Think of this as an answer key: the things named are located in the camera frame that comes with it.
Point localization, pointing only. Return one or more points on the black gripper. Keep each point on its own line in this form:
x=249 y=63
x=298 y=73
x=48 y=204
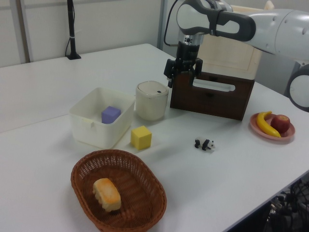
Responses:
x=187 y=55

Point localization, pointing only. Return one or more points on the cream small trash can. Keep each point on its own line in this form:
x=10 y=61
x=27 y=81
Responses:
x=150 y=104

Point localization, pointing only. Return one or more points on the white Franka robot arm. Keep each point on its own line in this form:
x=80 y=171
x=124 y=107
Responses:
x=285 y=26

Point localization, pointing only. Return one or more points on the dark brown wooden box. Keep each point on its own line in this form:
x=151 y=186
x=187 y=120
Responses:
x=212 y=104

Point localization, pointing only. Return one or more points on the cream wooden cabinet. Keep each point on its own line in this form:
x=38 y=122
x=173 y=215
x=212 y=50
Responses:
x=229 y=55

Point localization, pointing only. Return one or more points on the panda toy figure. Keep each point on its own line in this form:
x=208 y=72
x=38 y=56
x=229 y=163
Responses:
x=205 y=143

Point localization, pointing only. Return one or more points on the yellow foam cube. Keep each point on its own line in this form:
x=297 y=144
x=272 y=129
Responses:
x=141 y=137

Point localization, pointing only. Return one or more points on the purple foam cube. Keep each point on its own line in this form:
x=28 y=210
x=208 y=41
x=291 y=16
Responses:
x=109 y=116

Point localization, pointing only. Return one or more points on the yellow toy banana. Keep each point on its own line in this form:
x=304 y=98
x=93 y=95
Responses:
x=263 y=124

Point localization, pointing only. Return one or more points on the white plastic storage box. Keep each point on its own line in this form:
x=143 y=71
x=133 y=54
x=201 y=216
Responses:
x=96 y=135

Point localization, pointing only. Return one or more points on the red toy apple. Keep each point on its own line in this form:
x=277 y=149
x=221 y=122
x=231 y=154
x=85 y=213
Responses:
x=280 y=123

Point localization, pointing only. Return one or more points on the brown wicker basket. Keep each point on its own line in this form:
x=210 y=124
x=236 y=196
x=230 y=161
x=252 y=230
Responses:
x=140 y=178

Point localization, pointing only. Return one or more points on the black pole stand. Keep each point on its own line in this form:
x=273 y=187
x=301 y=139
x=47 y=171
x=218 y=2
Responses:
x=72 y=31

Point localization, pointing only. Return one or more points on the pink plate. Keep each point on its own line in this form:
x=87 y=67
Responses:
x=288 y=138

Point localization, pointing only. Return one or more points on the toy bread loaf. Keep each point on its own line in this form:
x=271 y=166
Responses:
x=107 y=194

